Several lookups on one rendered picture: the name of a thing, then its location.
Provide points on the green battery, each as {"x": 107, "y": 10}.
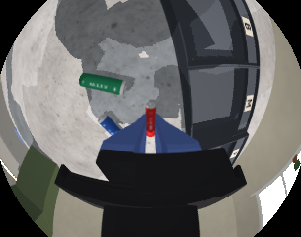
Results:
{"x": 103, "y": 83}

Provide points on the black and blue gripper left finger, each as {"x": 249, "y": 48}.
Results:
{"x": 129, "y": 139}

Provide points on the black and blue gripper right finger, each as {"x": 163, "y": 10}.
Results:
{"x": 172, "y": 140}

